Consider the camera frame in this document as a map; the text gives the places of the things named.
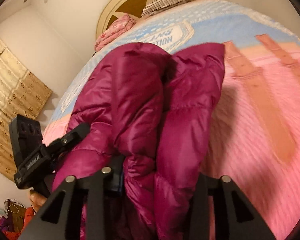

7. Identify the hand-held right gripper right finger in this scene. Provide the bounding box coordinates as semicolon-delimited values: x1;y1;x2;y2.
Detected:
187;174;277;240

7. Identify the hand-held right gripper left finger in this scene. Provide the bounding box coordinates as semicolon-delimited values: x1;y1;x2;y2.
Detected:
21;155;125;240

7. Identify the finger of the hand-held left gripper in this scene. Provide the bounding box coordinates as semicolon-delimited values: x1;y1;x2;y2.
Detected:
43;122;91;164

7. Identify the magenta puffer jacket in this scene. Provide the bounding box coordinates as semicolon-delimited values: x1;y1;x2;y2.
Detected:
51;42;226;240

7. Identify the pile of red clothes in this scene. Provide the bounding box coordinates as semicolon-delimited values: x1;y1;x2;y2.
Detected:
0;198;35;240

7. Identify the person's left hand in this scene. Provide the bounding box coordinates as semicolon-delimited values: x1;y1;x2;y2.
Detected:
29;189;49;213

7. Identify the beige patterned curtain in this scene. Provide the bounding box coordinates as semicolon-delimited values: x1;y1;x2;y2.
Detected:
0;31;53;181

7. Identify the blue and pink printed blanket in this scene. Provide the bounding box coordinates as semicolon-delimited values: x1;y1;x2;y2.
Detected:
42;0;300;240

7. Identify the pink floral cloth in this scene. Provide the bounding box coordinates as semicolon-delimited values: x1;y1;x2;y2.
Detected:
94;14;137;52

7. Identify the cream bed headboard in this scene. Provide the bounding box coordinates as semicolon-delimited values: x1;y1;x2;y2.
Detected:
96;0;215;46

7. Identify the striped pillow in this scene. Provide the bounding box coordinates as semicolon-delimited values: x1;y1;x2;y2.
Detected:
141;0;198;17

